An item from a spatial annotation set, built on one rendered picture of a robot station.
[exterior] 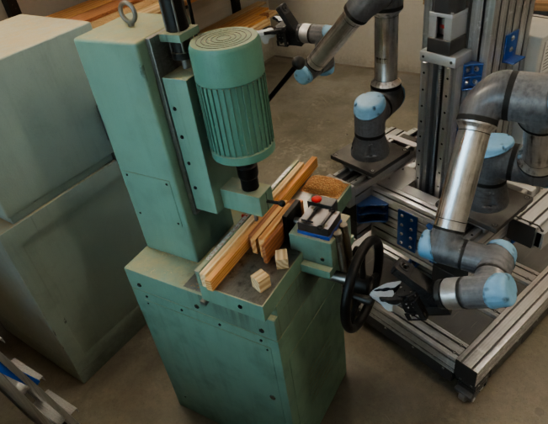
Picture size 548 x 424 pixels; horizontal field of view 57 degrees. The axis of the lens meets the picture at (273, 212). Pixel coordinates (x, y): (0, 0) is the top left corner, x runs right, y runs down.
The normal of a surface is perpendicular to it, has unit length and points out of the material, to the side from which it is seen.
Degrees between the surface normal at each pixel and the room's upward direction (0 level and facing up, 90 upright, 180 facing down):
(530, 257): 0
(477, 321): 0
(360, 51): 90
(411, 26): 90
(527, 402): 0
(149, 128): 90
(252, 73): 90
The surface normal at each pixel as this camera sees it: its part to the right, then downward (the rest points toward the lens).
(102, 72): -0.49, 0.58
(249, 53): 0.66, 0.39
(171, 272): -0.12, -0.79
